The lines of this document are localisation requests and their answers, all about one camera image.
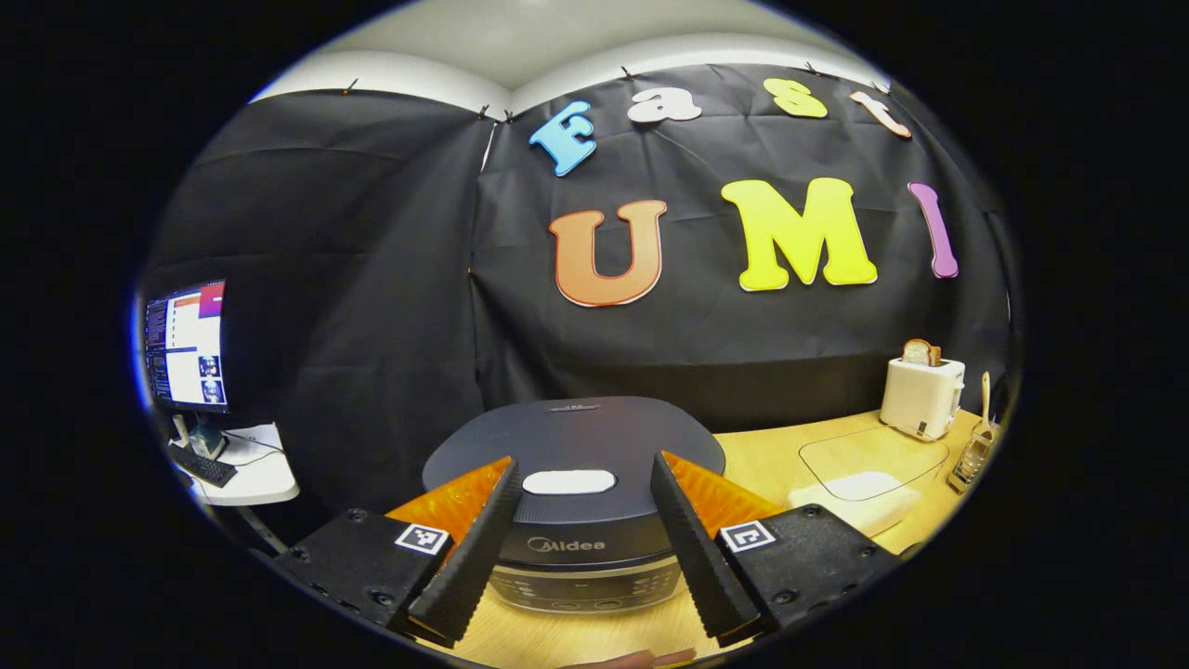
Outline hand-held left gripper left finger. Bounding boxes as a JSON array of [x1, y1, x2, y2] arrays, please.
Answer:
[[274, 455, 523, 649]]

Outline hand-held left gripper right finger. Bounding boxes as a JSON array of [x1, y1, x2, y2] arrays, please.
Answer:
[[650, 452, 897, 649]]

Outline silver black rice cooker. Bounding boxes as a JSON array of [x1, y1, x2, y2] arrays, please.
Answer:
[[422, 397, 727, 614]]

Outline heap of white rice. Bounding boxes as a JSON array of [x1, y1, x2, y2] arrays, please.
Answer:
[[788, 471, 922, 538]]

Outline metal wire chopstick holder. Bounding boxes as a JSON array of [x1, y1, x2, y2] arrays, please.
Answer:
[[947, 427, 1002, 495]]

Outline clear plastic container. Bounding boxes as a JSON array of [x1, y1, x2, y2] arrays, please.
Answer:
[[788, 423, 950, 538]]

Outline white side table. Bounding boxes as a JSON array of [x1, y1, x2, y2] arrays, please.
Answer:
[[170, 423, 300, 554]]

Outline white toaster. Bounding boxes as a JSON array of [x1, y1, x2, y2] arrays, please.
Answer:
[[880, 356, 967, 441]]

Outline black keyboard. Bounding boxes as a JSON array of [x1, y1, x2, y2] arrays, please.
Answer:
[[169, 444, 238, 489]]

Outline black backdrop cloth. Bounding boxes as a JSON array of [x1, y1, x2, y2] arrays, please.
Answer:
[[144, 63, 1013, 512]]

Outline computer monitor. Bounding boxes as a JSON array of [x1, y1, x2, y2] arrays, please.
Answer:
[[142, 279, 229, 414]]

